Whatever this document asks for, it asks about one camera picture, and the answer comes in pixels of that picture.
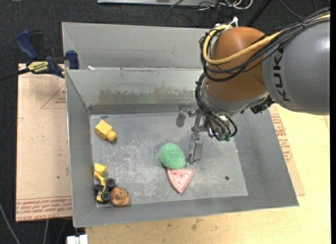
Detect grey metal bin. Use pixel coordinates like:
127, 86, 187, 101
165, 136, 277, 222
61, 22, 300, 228

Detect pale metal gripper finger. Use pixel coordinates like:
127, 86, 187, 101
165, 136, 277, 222
186, 132, 204, 165
176, 103, 197, 128

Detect yellow toy block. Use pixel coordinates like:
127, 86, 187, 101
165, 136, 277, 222
94, 119, 117, 142

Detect orange toy bear head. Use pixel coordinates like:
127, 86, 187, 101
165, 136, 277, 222
109, 186, 131, 208

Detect brown cardboard board red print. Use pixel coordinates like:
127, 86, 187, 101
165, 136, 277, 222
15, 63, 307, 222

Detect green scrubbing sponge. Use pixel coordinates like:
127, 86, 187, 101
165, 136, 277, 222
159, 142, 187, 171

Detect pink toy watermelon slice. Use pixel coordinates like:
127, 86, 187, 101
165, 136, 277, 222
166, 168, 196, 195

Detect yellow toy truck black wheels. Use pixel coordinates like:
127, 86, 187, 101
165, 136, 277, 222
92, 162, 118, 204

